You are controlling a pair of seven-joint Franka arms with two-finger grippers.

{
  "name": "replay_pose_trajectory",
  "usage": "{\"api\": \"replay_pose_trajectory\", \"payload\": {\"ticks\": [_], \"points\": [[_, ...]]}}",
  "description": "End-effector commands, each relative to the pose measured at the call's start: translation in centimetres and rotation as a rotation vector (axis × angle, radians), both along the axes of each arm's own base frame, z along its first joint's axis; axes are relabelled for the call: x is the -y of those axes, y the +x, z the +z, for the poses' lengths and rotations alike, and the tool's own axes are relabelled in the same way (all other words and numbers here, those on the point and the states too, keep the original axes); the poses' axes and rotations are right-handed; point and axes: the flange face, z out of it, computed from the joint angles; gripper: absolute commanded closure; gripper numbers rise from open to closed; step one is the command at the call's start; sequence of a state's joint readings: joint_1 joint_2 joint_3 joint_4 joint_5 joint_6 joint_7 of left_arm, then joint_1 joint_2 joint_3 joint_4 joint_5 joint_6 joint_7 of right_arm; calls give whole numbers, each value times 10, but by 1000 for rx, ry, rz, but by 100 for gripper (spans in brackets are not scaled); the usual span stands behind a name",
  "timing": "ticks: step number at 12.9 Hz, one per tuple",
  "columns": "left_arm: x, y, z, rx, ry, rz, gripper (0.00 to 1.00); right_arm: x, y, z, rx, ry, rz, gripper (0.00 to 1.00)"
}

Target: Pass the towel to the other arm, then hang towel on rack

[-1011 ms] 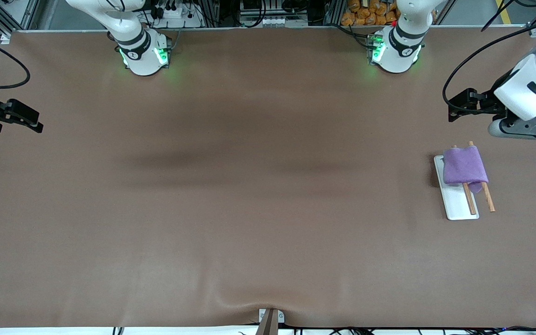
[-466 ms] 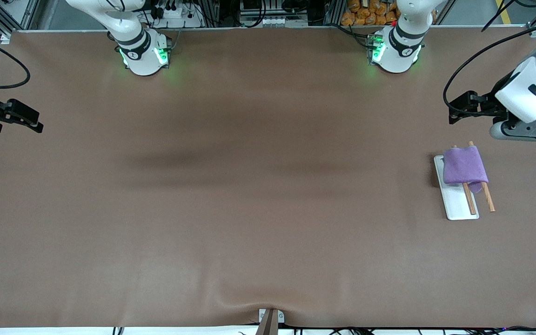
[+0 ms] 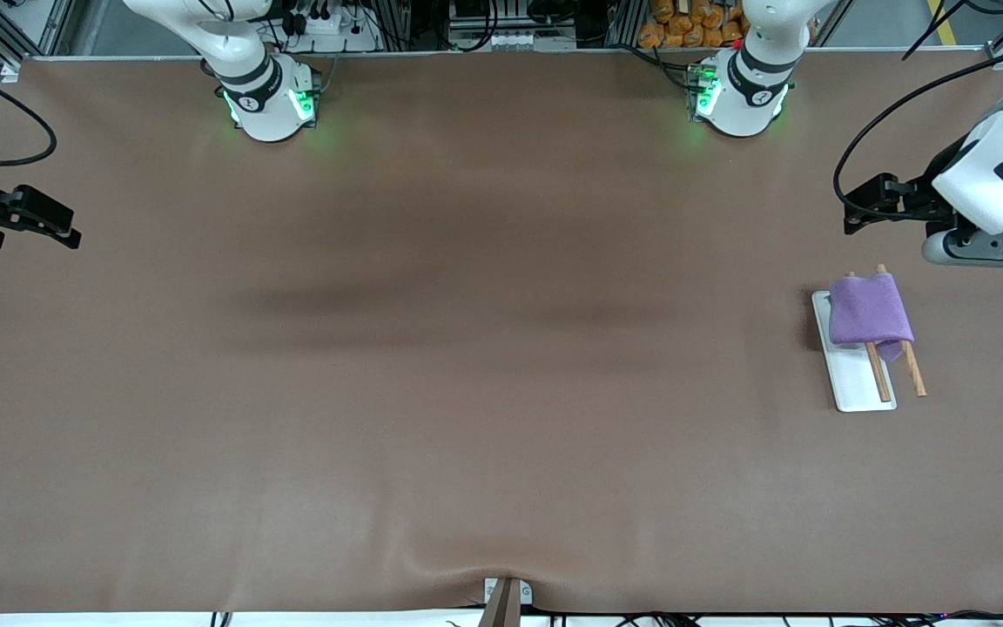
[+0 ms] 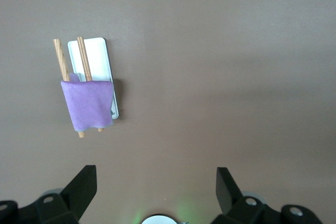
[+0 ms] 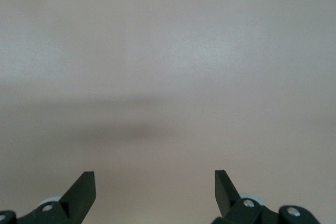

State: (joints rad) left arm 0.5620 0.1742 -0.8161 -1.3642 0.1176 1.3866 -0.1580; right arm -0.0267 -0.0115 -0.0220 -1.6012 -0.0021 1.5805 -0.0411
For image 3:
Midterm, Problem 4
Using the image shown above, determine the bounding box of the grey bracket with brown post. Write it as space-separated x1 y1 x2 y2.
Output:
477 576 535 627

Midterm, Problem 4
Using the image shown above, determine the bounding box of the white terminal block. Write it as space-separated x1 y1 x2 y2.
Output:
486 30 548 51

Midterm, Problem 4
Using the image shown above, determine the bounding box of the pile of orange objects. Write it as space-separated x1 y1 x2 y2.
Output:
638 0 751 51

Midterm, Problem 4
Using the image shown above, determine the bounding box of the white rack with wooden rods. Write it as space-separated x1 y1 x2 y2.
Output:
811 263 928 413

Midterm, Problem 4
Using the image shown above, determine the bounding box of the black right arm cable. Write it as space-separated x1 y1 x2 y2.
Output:
0 55 59 169

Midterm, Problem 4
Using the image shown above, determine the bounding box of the brown table cover mat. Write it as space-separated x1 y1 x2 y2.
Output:
0 48 1003 616

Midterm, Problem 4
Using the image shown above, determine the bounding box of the purple towel with grey lining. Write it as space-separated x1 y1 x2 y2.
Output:
829 273 916 363

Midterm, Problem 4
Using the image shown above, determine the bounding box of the white power strip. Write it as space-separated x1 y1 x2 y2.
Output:
286 0 382 54

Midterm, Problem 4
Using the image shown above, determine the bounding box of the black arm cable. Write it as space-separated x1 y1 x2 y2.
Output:
0 55 59 169
831 0 1003 224

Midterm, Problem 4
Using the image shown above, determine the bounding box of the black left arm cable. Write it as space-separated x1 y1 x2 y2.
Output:
831 0 1003 224

